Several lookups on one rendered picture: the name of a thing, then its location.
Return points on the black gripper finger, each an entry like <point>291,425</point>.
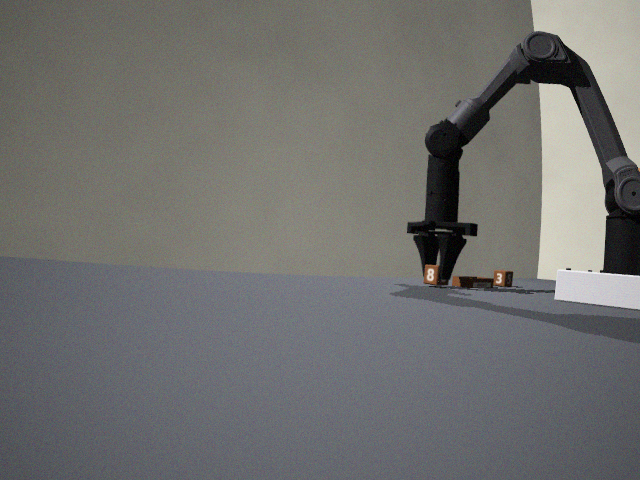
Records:
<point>428,248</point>
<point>448,256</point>

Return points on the orange-brown digit cube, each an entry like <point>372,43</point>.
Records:
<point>503,278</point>
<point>431,276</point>

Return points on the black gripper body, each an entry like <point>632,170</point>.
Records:
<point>442,213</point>

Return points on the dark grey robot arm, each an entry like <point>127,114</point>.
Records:
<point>621,177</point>

